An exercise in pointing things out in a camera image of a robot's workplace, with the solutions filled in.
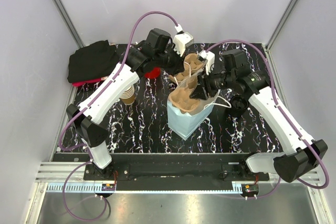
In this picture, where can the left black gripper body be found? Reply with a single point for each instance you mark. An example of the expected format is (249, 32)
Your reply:
(170, 61)

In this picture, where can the stack of black cup lids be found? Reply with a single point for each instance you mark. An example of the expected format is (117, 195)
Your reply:
(238, 106)

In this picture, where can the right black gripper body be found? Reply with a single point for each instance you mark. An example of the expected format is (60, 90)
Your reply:
(213, 82)

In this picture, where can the black marble pattern mat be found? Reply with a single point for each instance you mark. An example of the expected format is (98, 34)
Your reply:
(105, 98)

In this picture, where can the pink cloth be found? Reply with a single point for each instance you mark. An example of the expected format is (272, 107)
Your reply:
(81, 83)

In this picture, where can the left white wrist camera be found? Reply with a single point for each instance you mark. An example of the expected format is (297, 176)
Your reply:
(182, 40)

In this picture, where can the red cup holder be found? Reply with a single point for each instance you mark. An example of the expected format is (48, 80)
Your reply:
(153, 74)

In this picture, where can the stack of brown paper cups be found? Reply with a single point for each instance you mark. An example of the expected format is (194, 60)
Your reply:
(128, 96)

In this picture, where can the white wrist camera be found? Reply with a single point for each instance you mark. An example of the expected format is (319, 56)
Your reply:
(182, 40)
(208, 59)

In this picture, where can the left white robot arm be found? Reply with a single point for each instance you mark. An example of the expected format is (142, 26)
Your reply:
(158, 50)

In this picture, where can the aluminium frame rail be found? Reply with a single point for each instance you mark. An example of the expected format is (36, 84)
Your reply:
(62, 194)

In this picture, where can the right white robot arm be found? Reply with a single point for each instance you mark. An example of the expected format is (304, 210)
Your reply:
(300, 151)

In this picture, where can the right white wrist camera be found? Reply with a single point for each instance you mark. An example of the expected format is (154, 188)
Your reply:
(208, 59)

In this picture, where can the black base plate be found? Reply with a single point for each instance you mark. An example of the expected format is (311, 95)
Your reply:
(175, 172)

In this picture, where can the cardboard cup carrier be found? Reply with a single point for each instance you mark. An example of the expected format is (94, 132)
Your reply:
(180, 97)

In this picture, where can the light blue paper bag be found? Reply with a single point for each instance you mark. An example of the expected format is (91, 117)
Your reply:
(185, 124)

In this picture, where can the black folded cloth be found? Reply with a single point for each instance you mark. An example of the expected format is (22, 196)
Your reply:
(92, 62)

